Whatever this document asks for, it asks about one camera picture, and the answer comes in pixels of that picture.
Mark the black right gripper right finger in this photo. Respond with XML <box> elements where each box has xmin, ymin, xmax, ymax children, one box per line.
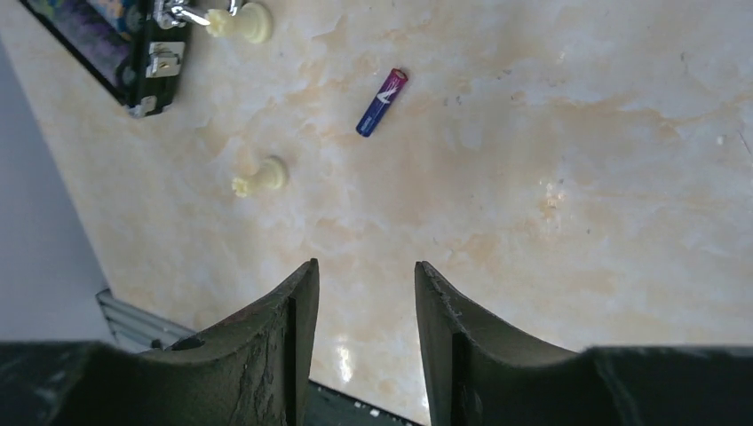
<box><xmin>415</xmin><ymin>261</ymin><xmax>752</xmax><ymax>425</ymax></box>

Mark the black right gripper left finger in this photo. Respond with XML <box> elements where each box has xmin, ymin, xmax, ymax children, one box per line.
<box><xmin>1</xmin><ymin>260</ymin><xmax>320</xmax><ymax>425</ymax></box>

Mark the blue purple battery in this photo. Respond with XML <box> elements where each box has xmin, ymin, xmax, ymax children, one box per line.
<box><xmin>355</xmin><ymin>68</ymin><xmax>408</xmax><ymax>138</ymax></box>

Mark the cream chess pawn on table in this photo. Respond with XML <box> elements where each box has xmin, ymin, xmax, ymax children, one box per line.
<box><xmin>231</xmin><ymin>156</ymin><xmax>289</xmax><ymax>198</ymax></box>

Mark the black poker chip case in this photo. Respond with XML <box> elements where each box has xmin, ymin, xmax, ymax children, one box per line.
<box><xmin>23</xmin><ymin>0</ymin><xmax>210</xmax><ymax>118</ymax></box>

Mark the cream chess pawn near case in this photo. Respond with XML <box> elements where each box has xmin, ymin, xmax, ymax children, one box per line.
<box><xmin>205</xmin><ymin>3</ymin><xmax>273</xmax><ymax>44</ymax></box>

